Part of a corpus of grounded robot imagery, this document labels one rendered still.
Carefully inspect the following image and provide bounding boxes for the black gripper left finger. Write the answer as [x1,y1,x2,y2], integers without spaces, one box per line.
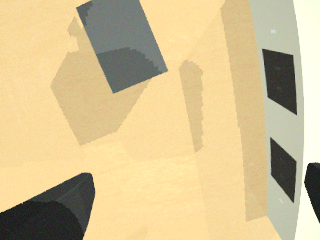
[0,172,96,240]

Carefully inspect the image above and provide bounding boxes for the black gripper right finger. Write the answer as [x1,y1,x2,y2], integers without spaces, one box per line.
[304,163,320,224]

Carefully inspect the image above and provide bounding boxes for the grey two-prong plug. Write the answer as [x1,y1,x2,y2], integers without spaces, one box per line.
[76,0,169,93]

